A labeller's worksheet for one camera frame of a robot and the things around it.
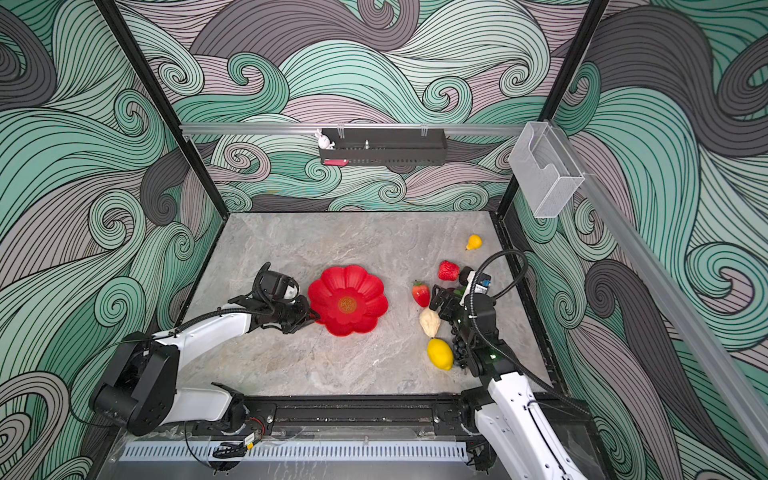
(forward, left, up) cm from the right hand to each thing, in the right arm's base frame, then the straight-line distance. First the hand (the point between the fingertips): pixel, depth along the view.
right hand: (448, 292), depth 79 cm
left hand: (-2, +36, -10) cm, 37 cm away
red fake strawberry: (+6, +6, -12) cm, 15 cm away
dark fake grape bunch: (-12, -4, -11) cm, 17 cm away
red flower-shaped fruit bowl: (+5, +29, -16) cm, 33 cm away
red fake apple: (+14, -4, -12) cm, 19 cm away
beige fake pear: (-3, +4, -11) cm, 12 cm away
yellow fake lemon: (-12, +2, -12) cm, 17 cm away
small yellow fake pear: (+28, -16, -14) cm, 35 cm away
